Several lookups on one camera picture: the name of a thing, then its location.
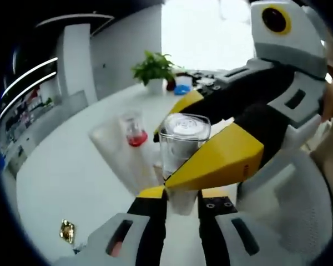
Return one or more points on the white skincare tube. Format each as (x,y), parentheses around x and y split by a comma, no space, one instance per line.
(119,160)

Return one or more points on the gold foil candy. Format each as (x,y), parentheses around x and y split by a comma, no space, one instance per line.
(68,231)

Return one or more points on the white pillar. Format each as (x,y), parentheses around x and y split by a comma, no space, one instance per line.
(77,63)

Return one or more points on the white pump bottle red collar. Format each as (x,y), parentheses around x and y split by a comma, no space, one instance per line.
(134,133)

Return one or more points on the background shelving counter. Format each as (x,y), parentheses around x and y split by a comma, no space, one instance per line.
(27,116)

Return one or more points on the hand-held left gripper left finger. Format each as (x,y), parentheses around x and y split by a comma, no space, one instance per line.
(150,221)

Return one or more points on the thin ceiling light strip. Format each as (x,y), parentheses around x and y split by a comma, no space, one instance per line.
(30,74)
(27,92)

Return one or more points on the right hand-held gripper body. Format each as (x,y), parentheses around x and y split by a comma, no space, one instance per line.
(288,47)

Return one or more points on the blue packet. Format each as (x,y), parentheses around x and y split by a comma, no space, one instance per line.
(181,90)

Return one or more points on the potted green plant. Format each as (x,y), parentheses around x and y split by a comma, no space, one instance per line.
(154,69)

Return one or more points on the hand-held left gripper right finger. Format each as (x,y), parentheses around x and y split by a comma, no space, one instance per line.
(213,235)

